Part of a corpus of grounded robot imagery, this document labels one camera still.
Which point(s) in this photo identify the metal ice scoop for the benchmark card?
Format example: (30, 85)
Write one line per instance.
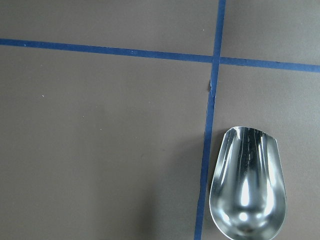
(247, 199)

